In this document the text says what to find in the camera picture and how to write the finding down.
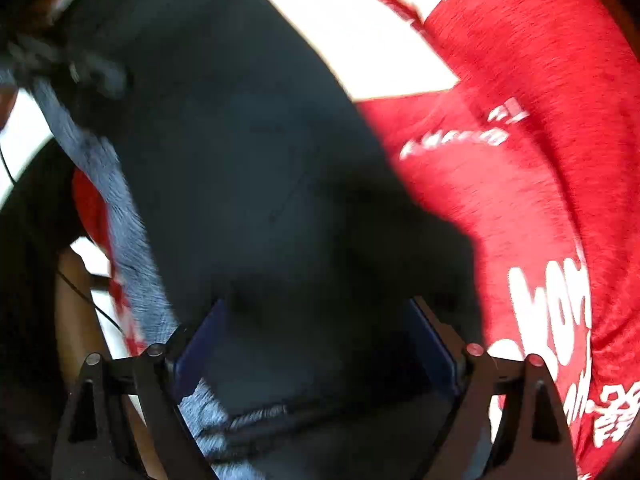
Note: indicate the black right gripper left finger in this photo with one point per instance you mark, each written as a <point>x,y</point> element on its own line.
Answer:
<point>122,419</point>

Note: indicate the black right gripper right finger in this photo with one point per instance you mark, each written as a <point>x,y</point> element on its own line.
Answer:
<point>506,420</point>

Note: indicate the black fleece-lined pants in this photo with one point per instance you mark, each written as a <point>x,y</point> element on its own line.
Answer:
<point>236,175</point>

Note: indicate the red blanket with white characters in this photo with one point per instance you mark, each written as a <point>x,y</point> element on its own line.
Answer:
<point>517,121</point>

